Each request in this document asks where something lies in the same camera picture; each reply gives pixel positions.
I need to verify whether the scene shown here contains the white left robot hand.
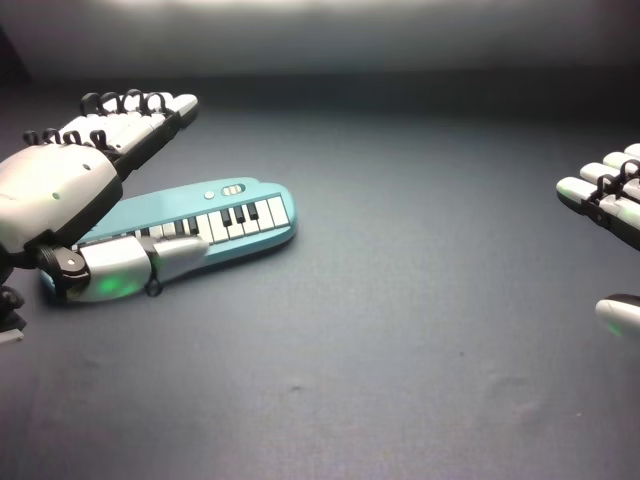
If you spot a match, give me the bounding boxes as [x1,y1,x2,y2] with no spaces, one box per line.
[0,88,210,304]

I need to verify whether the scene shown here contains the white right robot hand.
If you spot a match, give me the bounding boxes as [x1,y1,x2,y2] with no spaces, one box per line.
[555,142,640,337]

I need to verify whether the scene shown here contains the teal toy piano keyboard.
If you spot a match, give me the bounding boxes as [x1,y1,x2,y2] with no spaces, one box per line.
[39,175,300,307]

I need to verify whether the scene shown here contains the grey table cloth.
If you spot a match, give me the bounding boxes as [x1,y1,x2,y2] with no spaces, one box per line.
[0,74,640,480]

